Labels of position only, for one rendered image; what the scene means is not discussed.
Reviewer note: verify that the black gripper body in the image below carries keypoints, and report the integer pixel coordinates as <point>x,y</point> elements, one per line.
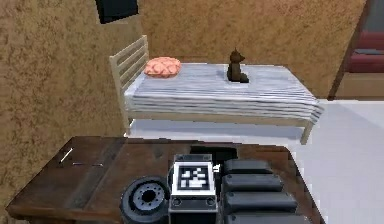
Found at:
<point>145,200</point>

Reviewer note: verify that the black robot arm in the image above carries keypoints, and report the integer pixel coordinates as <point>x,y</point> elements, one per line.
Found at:
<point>233,196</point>

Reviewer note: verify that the brown wooden table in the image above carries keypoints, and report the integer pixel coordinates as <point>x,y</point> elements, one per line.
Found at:
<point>110,173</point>

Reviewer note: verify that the dark pencil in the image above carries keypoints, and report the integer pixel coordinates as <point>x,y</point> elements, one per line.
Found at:
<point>87,164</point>

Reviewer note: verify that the white pen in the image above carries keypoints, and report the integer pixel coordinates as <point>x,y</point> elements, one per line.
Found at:
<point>66,155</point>

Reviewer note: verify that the white striped bed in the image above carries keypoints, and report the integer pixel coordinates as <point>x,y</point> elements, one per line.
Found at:
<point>213,90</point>

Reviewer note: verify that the pink pillow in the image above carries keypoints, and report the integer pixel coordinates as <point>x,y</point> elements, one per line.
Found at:
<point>162,66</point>

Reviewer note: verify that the brown teddy bear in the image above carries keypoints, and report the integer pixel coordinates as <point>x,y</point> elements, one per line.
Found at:
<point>235,69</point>

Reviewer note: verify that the black framed picture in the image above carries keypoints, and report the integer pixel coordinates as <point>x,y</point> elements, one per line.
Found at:
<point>116,9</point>

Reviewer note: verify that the red sofa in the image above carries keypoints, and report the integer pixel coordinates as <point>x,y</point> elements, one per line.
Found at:
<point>366,53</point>

